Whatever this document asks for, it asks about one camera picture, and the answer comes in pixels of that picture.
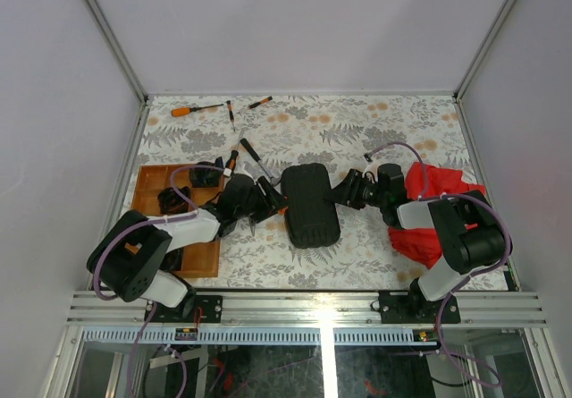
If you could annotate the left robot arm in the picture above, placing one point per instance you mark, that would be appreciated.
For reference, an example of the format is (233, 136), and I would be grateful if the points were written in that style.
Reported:
(126, 264)

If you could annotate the claw hammer black handle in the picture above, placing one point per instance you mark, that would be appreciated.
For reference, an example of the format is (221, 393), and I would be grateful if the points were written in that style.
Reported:
(270, 177)

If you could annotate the red cloth bag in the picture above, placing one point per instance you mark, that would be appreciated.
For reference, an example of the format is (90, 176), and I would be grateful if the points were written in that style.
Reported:
(424, 245)

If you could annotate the black plastic tool case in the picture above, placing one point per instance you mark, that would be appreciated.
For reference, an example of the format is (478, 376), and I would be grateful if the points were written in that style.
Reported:
(311, 219)

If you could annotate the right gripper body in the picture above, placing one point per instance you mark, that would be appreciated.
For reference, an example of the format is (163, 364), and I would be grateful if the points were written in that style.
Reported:
(364, 193)

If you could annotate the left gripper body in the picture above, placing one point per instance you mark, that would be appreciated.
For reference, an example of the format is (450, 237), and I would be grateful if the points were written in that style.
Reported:
(265, 205)

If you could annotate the black orange handle screwdriver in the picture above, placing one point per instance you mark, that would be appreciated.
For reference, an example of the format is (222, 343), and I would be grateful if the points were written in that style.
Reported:
(230, 165)

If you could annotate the wooden compartment tray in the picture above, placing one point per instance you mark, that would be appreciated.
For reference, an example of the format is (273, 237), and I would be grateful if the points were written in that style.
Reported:
(162, 190)

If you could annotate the small precision screwdriver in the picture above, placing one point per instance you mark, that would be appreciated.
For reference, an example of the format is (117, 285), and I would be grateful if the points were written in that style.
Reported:
(231, 114)
(258, 103)

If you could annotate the dark patterned rolled cloth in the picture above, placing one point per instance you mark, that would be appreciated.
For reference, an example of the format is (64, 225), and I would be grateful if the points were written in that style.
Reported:
(206, 174)

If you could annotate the large orange screwdriver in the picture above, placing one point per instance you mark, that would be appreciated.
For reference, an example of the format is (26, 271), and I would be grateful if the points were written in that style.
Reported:
(183, 111)

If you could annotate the aluminium front rail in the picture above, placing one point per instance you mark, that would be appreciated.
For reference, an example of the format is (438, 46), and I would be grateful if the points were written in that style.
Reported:
(251, 317)

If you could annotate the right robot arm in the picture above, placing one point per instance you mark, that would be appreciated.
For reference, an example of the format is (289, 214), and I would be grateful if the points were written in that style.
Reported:
(485, 245)

